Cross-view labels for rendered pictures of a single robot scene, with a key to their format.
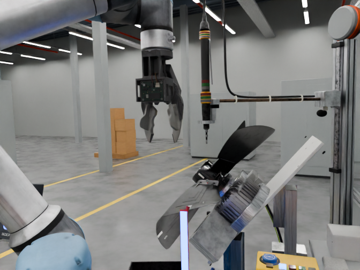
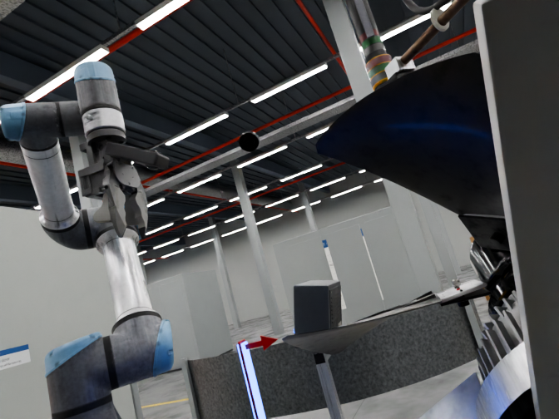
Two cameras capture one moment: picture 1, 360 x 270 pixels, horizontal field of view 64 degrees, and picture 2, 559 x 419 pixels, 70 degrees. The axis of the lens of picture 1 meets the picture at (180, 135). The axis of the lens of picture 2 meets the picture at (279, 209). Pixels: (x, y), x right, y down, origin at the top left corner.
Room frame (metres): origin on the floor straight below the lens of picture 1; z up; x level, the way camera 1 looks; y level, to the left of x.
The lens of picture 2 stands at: (0.94, -0.69, 1.26)
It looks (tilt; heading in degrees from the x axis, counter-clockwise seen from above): 11 degrees up; 87
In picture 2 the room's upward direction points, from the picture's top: 16 degrees counter-clockwise
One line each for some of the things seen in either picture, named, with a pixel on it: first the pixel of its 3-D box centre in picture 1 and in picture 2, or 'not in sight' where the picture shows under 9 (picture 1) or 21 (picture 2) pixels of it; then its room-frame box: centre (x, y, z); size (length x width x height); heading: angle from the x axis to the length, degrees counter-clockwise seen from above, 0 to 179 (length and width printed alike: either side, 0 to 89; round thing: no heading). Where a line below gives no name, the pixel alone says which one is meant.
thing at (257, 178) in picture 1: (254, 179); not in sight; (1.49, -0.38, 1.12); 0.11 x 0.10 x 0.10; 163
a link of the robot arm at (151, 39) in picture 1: (158, 43); (103, 127); (0.69, 0.04, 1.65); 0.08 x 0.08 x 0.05
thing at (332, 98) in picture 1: (328, 98); not in sight; (1.38, -0.71, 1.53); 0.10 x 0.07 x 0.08; 108
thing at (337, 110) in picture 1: (336, 109); not in sight; (1.40, -0.76, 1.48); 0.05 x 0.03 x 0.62; 18
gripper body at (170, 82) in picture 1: (157, 78); (108, 166); (0.68, 0.05, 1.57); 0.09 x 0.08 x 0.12; 163
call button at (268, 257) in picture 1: (269, 259); not in sight; (0.78, -0.24, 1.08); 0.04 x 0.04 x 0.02
